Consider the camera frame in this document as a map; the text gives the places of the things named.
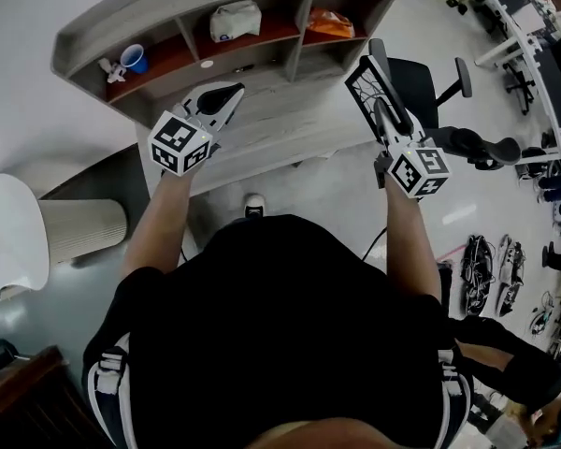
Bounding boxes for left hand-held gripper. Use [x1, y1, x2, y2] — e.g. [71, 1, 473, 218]
[147, 81, 246, 178]

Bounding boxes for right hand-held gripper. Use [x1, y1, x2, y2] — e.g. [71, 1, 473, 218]
[372, 98, 452, 200]

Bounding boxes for black framed white picture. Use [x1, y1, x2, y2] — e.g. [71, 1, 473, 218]
[344, 55, 415, 133]

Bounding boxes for person's left forearm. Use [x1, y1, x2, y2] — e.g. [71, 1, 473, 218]
[121, 170, 195, 279]

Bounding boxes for person's right forearm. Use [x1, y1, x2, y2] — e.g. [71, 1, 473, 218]
[383, 175, 443, 301]

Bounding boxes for black office chair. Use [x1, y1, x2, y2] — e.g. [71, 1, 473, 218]
[367, 37, 523, 172]

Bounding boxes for white tissue packet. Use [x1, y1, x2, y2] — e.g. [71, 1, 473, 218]
[209, 0, 263, 44]

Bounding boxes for blue plastic cup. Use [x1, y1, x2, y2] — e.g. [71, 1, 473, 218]
[120, 43, 150, 75]

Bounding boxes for person's left white shoe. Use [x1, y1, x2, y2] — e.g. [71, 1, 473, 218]
[242, 193, 267, 219]

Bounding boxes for small white figurine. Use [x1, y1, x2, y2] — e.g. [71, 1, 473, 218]
[97, 57, 127, 84]

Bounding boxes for person's grey trousers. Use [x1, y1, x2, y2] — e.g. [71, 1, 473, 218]
[223, 213, 263, 227]

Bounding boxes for orange snack bag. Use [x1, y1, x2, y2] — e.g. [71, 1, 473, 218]
[306, 7, 356, 40]

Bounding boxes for black swivel chair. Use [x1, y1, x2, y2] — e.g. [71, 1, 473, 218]
[502, 61, 537, 116]

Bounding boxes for person's black shirt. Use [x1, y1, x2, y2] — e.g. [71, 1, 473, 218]
[81, 213, 473, 449]

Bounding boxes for white table with ribbed base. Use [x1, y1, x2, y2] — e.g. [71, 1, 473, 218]
[0, 173, 129, 304]

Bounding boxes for person's face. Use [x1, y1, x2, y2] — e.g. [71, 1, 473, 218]
[252, 416, 431, 449]

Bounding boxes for black gear bundle with cables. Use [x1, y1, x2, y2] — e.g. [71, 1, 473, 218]
[461, 234, 496, 317]

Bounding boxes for white gear bundle with cables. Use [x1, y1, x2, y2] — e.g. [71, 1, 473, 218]
[495, 235, 527, 317]

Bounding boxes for black white harness strap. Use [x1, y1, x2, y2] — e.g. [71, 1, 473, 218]
[86, 334, 137, 449]
[437, 348, 473, 443]

